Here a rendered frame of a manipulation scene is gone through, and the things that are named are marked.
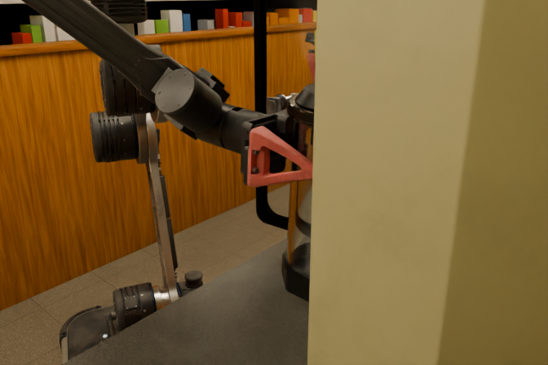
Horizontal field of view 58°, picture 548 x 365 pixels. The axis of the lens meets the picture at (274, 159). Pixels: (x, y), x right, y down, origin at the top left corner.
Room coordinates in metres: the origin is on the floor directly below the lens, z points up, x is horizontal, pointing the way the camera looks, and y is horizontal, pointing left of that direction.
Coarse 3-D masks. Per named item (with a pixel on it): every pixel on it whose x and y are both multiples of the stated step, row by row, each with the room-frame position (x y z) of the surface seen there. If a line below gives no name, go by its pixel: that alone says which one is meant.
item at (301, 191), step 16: (304, 112) 0.48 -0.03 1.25; (304, 128) 0.49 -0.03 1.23; (304, 144) 0.49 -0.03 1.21; (304, 192) 0.49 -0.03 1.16; (304, 208) 0.49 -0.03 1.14; (288, 224) 0.52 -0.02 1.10; (304, 224) 0.49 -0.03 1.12; (288, 240) 0.52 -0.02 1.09; (304, 240) 0.49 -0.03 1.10; (288, 256) 0.51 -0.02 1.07; (304, 256) 0.49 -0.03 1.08; (304, 272) 0.49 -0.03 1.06
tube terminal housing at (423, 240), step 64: (320, 0) 0.34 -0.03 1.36; (384, 0) 0.31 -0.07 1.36; (448, 0) 0.29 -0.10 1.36; (512, 0) 0.28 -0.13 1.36; (320, 64) 0.34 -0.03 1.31; (384, 64) 0.31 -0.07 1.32; (448, 64) 0.28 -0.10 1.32; (512, 64) 0.28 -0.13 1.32; (320, 128) 0.34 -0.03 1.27; (384, 128) 0.31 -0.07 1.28; (448, 128) 0.28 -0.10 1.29; (512, 128) 0.28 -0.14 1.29; (320, 192) 0.34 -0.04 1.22; (384, 192) 0.31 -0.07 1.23; (448, 192) 0.28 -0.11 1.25; (512, 192) 0.28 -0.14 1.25; (320, 256) 0.34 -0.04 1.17; (384, 256) 0.30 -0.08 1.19; (448, 256) 0.28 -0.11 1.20; (512, 256) 0.28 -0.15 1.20; (320, 320) 0.34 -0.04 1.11; (384, 320) 0.30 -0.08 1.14; (448, 320) 0.27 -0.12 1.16; (512, 320) 0.28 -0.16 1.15
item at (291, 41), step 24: (288, 0) 0.73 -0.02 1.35; (312, 0) 0.71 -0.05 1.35; (288, 24) 0.73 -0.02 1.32; (312, 24) 0.71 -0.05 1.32; (288, 48) 0.73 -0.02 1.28; (312, 48) 0.71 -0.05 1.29; (288, 72) 0.73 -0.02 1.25; (312, 72) 0.70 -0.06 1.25; (288, 96) 0.73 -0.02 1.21; (288, 168) 0.73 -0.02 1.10; (288, 192) 0.73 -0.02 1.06; (288, 216) 0.73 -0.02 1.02
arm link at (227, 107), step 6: (222, 108) 0.61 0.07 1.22; (228, 108) 0.61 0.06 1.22; (234, 108) 0.61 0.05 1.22; (240, 108) 0.62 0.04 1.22; (222, 114) 0.60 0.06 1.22; (222, 120) 0.59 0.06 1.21; (216, 126) 0.60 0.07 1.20; (198, 132) 0.62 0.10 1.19; (204, 132) 0.61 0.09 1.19; (210, 132) 0.60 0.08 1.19; (216, 132) 0.59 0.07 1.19; (198, 138) 0.62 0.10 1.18; (204, 138) 0.61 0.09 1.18; (210, 138) 0.60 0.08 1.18; (216, 138) 0.60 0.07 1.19; (216, 144) 0.61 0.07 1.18; (222, 144) 0.60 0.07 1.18
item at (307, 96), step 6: (312, 84) 0.54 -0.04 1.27; (306, 90) 0.51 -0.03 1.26; (312, 90) 0.51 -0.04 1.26; (300, 96) 0.51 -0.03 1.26; (306, 96) 0.50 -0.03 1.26; (312, 96) 0.49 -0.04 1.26; (300, 102) 0.50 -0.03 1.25; (306, 102) 0.49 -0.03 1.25; (312, 102) 0.49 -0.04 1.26; (312, 108) 0.48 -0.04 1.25
